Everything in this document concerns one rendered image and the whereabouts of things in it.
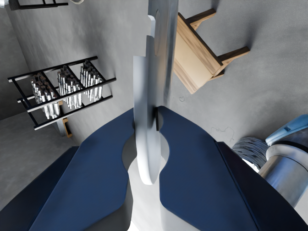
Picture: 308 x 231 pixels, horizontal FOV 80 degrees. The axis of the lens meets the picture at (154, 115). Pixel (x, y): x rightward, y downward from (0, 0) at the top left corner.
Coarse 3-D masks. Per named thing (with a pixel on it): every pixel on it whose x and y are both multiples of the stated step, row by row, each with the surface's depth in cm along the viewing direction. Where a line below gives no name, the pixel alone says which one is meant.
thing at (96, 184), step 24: (120, 120) 10; (96, 144) 8; (120, 144) 8; (72, 168) 7; (96, 168) 7; (120, 168) 7; (72, 192) 6; (96, 192) 6; (120, 192) 6; (48, 216) 6; (72, 216) 6; (96, 216) 6; (120, 216) 6
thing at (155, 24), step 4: (156, 12) 9; (156, 16) 9; (156, 20) 9; (152, 24) 9; (156, 24) 9; (152, 28) 9; (156, 28) 9; (152, 32) 9; (156, 32) 9; (156, 36) 10; (156, 40) 10; (156, 44) 10; (156, 48) 10; (156, 52) 10
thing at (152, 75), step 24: (168, 0) 14; (168, 24) 22; (168, 48) 26; (144, 72) 9; (168, 72) 28; (144, 96) 9; (168, 96) 27; (144, 120) 10; (144, 144) 11; (144, 168) 12
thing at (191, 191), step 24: (168, 120) 10; (168, 144) 8; (192, 144) 8; (168, 168) 7; (192, 168) 7; (216, 168) 7; (168, 192) 6; (192, 192) 6; (216, 192) 6; (168, 216) 6; (192, 216) 5; (216, 216) 5; (240, 216) 5
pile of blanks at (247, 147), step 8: (240, 144) 119; (248, 144) 117; (256, 144) 114; (264, 144) 115; (240, 152) 113; (248, 152) 109; (256, 152) 109; (264, 152) 110; (248, 160) 104; (256, 160) 105; (264, 160) 107
